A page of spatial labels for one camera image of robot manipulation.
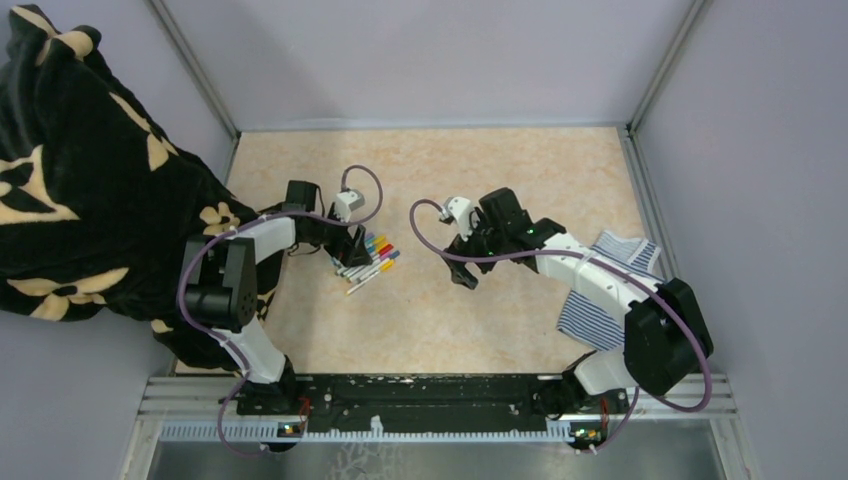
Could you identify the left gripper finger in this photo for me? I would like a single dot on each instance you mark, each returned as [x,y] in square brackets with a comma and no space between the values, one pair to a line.
[359,254]
[342,252]

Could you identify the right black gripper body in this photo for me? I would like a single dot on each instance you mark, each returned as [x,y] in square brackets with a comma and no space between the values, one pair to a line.
[483,240]

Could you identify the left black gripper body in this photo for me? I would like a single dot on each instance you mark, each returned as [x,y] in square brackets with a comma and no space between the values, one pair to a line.
[326,233]

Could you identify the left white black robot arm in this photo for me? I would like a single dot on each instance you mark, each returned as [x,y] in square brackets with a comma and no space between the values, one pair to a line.
[218,291]

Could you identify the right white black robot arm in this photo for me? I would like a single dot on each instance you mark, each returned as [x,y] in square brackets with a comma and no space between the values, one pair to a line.
[643,331]

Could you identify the orange cap white marker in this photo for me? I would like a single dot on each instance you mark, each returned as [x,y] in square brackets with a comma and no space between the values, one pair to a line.
[375,248]

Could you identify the blue cap white marker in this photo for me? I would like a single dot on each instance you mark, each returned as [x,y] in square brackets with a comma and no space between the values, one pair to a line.
[376,267]

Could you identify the blue striped cloth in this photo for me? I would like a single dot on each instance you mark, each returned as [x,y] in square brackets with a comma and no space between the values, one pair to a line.
[596,321]

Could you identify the black floral blanket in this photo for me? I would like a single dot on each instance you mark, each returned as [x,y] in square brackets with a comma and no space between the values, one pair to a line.
[97,203]

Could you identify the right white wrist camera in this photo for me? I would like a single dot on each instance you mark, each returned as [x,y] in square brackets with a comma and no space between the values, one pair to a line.
[461,212]

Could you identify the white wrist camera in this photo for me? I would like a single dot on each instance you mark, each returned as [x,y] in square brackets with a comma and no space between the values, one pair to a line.
[461,212]
[345,203]

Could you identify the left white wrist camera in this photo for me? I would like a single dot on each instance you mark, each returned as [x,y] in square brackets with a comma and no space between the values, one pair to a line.
[345,203]

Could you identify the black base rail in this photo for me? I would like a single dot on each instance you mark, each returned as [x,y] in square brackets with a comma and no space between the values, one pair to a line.
[443,408]

